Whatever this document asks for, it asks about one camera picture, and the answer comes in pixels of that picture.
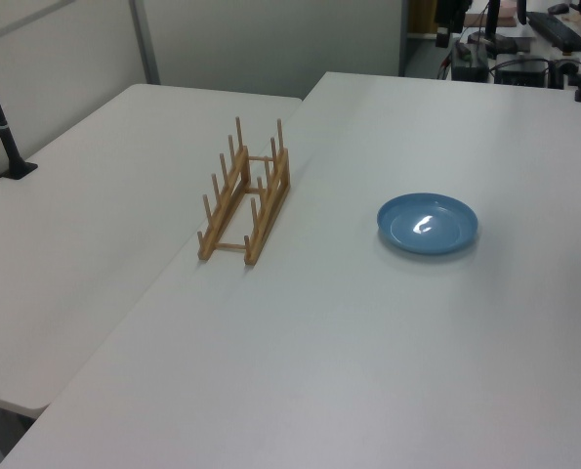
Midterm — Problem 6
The blue plate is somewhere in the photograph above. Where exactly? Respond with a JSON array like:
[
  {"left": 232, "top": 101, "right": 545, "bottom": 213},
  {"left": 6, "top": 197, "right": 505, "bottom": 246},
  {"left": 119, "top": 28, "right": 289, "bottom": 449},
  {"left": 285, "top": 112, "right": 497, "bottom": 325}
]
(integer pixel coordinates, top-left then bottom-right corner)
[{"left": 376, "top": 192, "right": 480, "bottom": 256}]

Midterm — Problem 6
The black monitor stand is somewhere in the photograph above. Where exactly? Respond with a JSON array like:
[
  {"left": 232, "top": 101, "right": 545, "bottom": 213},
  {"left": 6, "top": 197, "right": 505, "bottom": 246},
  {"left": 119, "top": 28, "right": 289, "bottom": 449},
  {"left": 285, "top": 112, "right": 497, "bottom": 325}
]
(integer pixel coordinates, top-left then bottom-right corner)
[{"left": 468, "top": 0, "right": 516, "bottom": 50}]

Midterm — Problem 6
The black pole with white tie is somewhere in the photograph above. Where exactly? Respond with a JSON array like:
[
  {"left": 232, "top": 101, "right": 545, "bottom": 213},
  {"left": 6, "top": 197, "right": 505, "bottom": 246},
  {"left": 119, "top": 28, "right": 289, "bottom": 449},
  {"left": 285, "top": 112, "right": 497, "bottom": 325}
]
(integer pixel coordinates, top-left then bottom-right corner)
[{"left": 0, "top": 39, "right": 39, "bottom": 181}]

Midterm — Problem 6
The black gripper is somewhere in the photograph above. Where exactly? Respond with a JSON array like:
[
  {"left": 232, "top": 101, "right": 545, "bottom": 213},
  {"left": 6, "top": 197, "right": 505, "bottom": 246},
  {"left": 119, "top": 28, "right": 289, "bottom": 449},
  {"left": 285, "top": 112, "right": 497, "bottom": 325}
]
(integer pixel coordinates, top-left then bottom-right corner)
[{"left": 434, "top": 0, "right": 468, "bottom": 49}]

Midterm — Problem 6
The wooden plate rack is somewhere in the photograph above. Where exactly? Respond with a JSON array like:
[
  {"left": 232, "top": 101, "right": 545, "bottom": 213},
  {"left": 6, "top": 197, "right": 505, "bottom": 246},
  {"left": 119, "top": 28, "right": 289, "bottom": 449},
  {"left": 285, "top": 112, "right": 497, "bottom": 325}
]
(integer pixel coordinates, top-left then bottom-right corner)
[{"left": 195, "top": 115, "right": 291, "bottom": 268}]

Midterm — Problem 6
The black box with green label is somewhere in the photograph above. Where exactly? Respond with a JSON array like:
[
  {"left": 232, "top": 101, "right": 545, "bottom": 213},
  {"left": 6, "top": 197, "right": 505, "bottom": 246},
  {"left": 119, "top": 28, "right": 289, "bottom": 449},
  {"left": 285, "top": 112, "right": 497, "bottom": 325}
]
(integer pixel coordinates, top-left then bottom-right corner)
[{"left": 449, "top": 41, "right": 490, "bottom": 83}]

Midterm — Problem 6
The black keyboard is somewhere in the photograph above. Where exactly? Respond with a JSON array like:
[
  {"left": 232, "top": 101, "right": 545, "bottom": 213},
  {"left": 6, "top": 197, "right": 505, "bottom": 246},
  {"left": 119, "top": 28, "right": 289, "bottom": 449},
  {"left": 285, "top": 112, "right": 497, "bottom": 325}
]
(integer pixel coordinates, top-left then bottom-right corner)
[{"left": 526, "top": 10, "right": 581, "bottom": 53}]

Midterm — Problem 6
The black electronics box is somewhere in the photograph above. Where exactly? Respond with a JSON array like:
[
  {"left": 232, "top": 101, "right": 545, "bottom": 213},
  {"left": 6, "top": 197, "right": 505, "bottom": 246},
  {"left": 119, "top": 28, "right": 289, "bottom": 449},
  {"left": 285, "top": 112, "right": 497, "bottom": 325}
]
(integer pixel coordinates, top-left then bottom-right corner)
[{"left": 493, "top": 57, "right": 550, "bottom": 88}]

